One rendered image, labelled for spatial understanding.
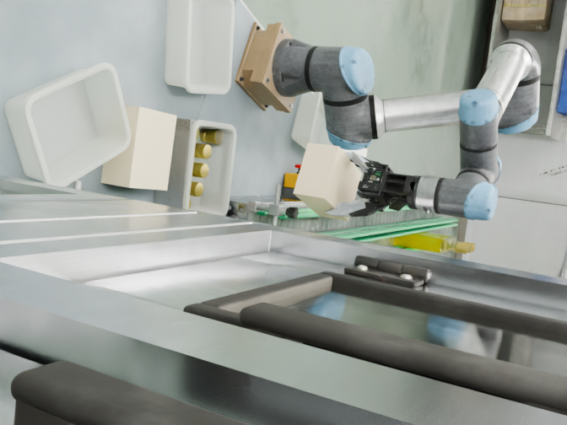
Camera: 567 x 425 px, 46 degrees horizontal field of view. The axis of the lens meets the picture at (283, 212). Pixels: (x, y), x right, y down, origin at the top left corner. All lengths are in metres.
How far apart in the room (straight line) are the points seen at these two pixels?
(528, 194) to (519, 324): 7.00
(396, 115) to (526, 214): 5.76
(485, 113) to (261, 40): 0.67
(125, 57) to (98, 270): 1.04
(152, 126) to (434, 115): 0.73
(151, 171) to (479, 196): 0.66
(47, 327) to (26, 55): 1.01
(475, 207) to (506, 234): 6.14
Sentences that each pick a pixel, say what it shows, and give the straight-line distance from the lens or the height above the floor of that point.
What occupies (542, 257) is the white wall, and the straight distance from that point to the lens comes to 7.46.
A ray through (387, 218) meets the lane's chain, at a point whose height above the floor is 0.88.
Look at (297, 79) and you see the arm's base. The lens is 1.74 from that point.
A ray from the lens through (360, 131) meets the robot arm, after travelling 1.75.
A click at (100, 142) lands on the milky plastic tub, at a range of 1.36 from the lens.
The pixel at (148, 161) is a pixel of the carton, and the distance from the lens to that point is 1.39.
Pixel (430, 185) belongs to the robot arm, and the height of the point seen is 1.34.
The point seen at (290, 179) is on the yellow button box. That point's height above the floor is 0.78.
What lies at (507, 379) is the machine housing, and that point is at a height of 1.68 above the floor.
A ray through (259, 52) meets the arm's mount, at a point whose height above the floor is 0.80.
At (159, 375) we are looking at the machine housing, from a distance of 0.24.
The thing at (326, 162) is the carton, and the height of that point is 1.11.
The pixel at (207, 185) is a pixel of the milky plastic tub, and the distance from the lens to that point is 1.64.
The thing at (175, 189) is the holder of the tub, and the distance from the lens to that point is 1.50.
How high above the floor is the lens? 1.71
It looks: 28 degrees down
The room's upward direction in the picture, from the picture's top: 100 degrees clockwise
